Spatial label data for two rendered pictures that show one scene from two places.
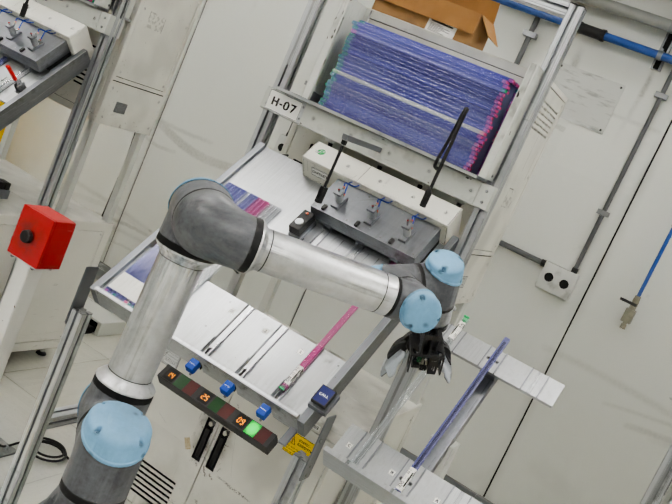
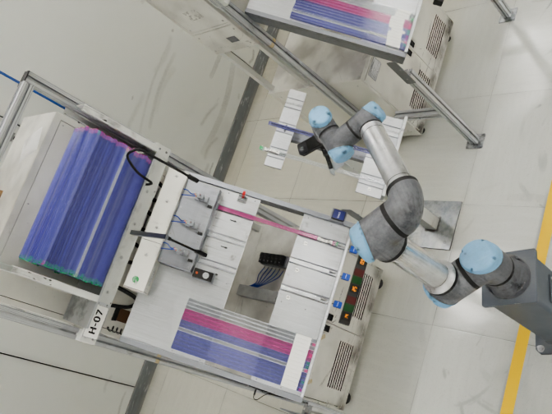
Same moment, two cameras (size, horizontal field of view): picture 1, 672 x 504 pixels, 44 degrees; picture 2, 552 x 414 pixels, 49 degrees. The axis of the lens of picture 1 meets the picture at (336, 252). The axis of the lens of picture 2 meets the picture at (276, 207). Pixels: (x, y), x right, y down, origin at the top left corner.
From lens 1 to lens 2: 164 cm
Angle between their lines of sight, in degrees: 48
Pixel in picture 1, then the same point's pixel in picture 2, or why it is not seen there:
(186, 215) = (415, 218)
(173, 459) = (330, 345)
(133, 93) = not seen: outside the picture
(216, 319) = (297, 305)
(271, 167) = (144, 322)
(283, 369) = (321, 249)
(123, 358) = (442, 271)
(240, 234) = (415, 184)
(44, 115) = not seen: outside the picture
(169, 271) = (410, 246)
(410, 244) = (209, 194)
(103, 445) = (498, 253)
